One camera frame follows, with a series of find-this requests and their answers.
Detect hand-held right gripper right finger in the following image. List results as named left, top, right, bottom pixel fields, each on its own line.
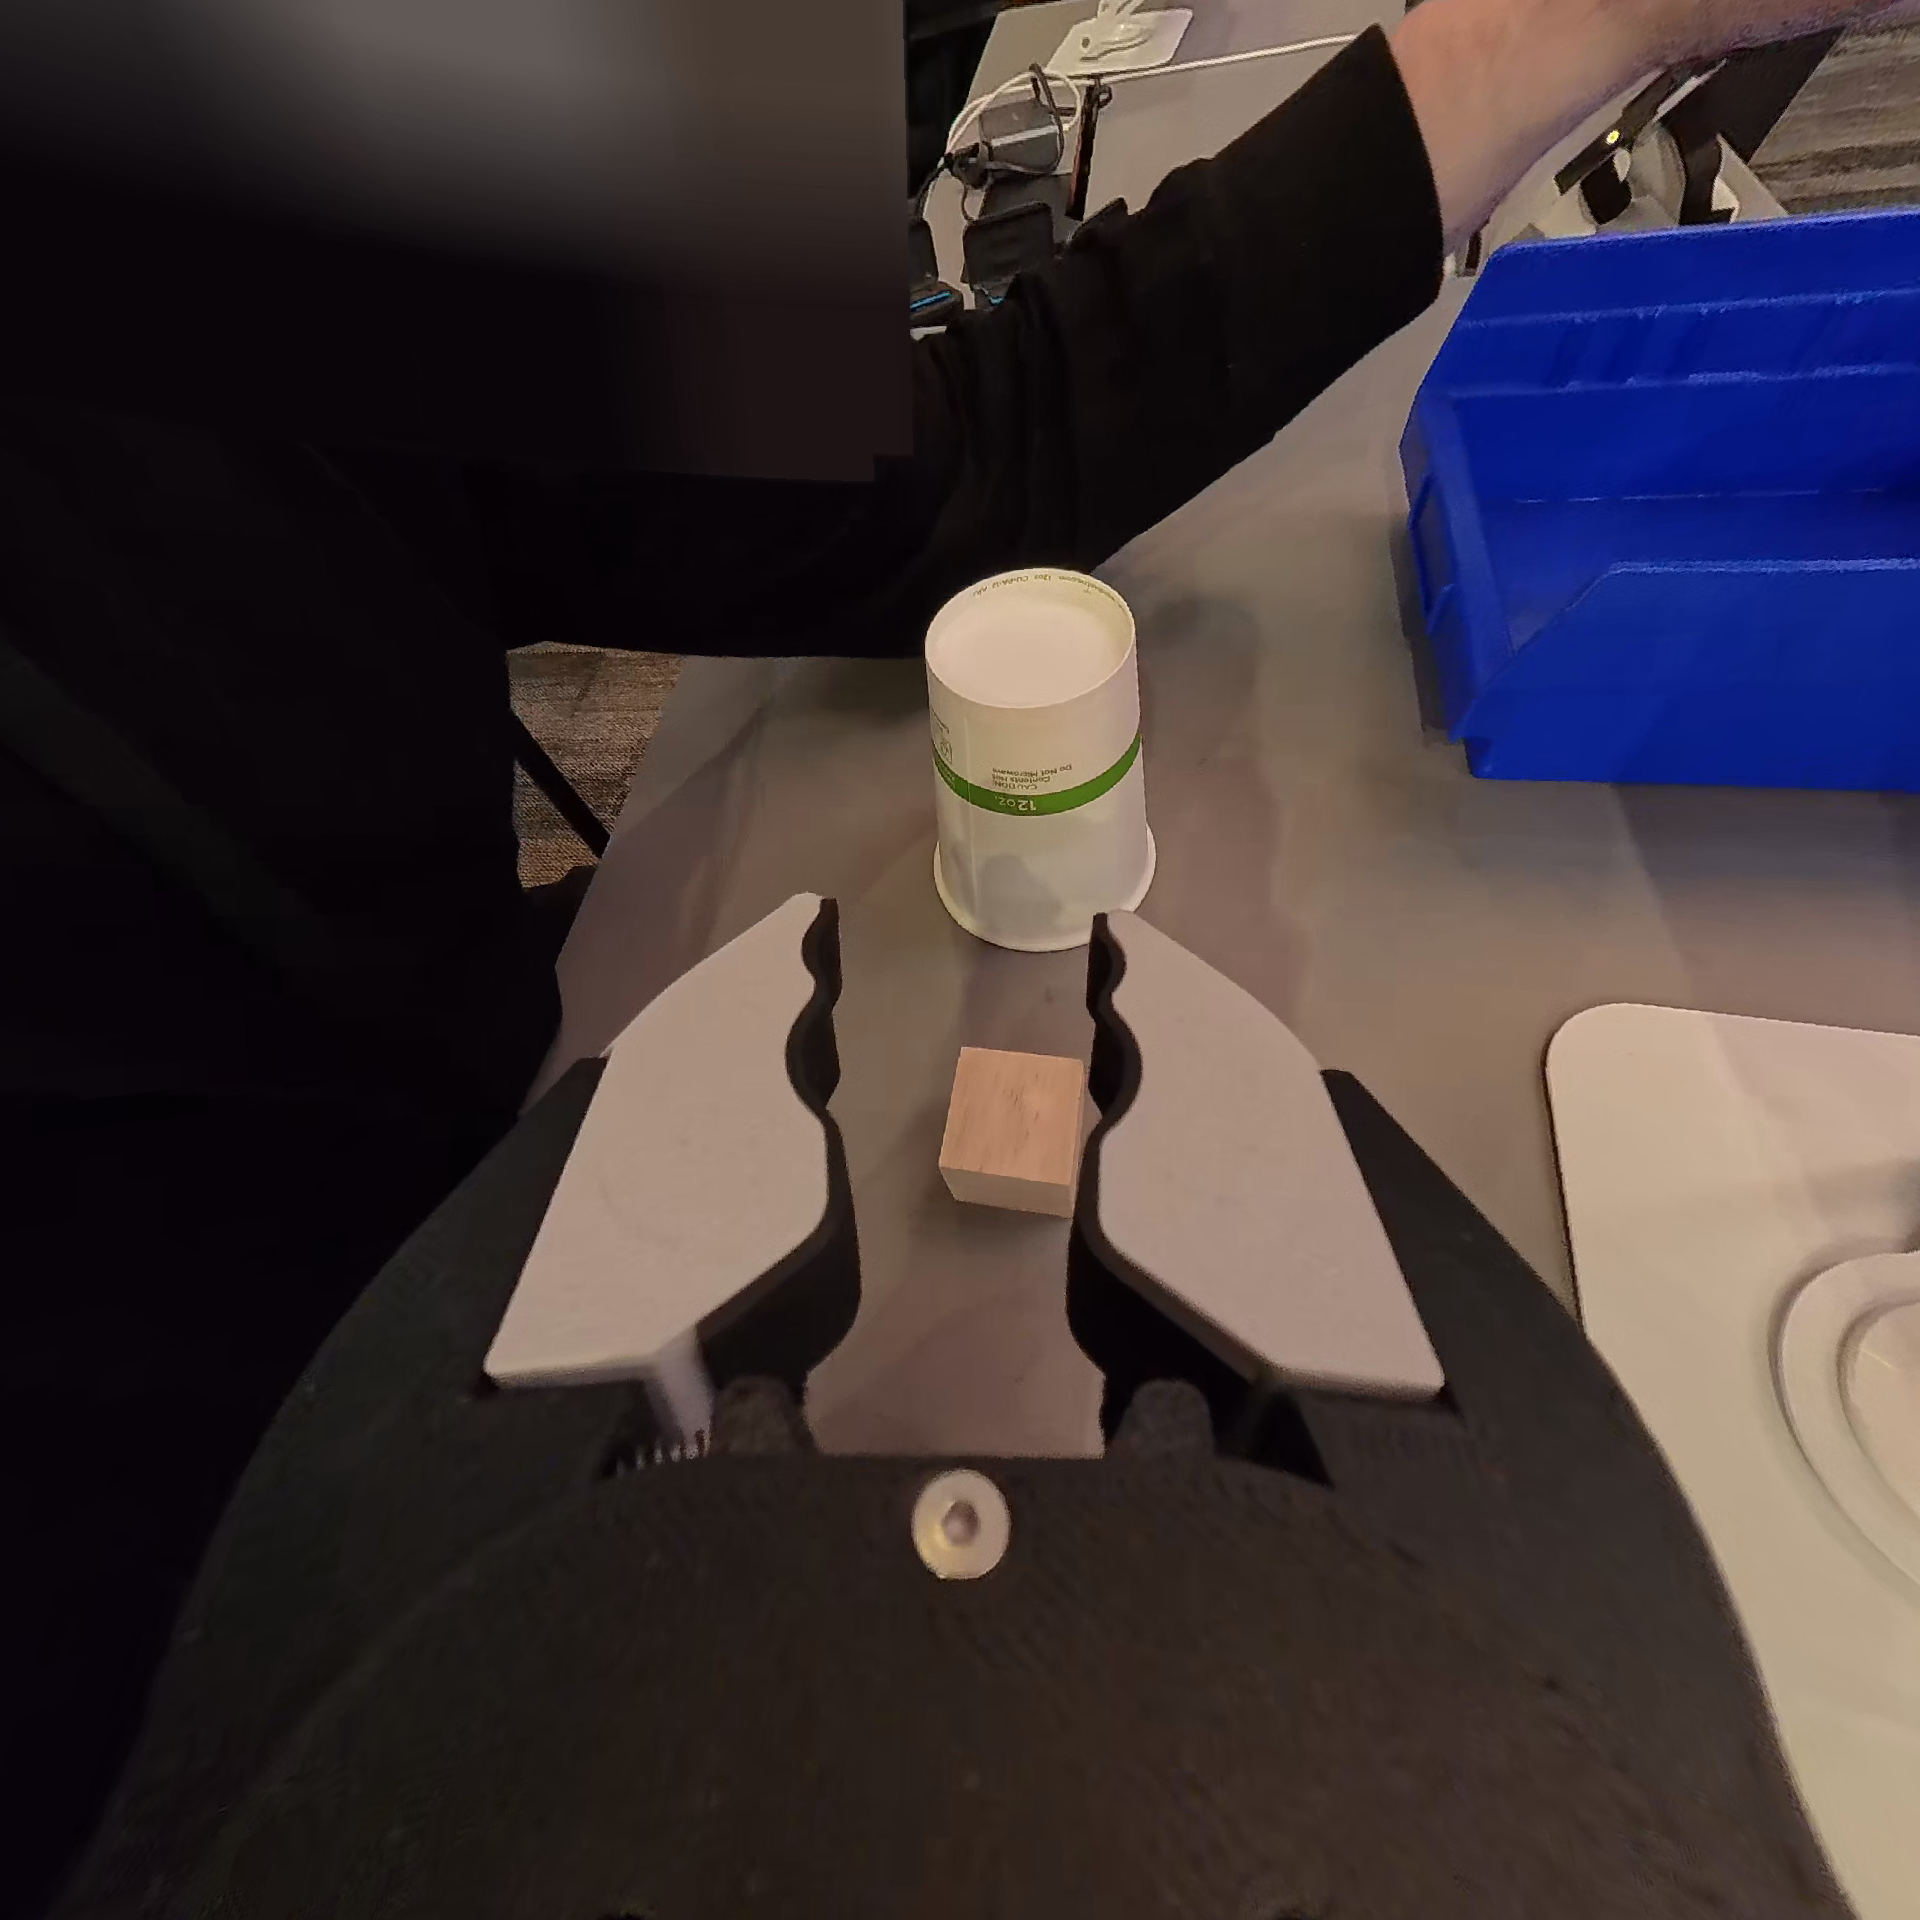
left=1065, top=910, right=1454, bottom=1426

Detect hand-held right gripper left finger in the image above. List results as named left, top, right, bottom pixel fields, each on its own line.
left=481, top=891, right=866, bottom=1396

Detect wooden cube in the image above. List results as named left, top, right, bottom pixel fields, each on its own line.
left=940, top=1048, right=1088, bottom=1218

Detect blue plastic bin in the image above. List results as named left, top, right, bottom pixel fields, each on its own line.
left=1398, top=210, right=1920, bottom=790

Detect white paper cup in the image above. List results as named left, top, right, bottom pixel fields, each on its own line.
left=921, top=568, right=1159, bottom=954

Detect person's left forearm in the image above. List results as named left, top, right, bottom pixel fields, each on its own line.
left=839, top=28, right=1454, bottom=662

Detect grey desk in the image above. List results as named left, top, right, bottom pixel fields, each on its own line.
left=516, top=248, right=1920, bottom=1920

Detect person's left hand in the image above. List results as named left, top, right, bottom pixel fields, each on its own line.
left=1388, top=0, right=1728, bottom=270

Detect grey side table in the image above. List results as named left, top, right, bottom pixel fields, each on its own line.
left=912, top=0, right=1412, bottom=325

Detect white flat pad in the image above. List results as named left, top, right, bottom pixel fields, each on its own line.
left=1049, top=0, right=1197, bottom=73

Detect clear suction cup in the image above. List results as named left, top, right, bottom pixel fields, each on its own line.
left=1774, top=1242, right=1920, bottom=1584

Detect black electronic devices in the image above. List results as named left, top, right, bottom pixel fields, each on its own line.
left=903, top=66, right=1119, bottom=325

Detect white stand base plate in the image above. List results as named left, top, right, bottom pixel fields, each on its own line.
left=1545, top=1002, right=1920, bottom=1920

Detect white cable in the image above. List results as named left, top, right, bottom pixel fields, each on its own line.
left=944, top=24, right=1389, bottom=160

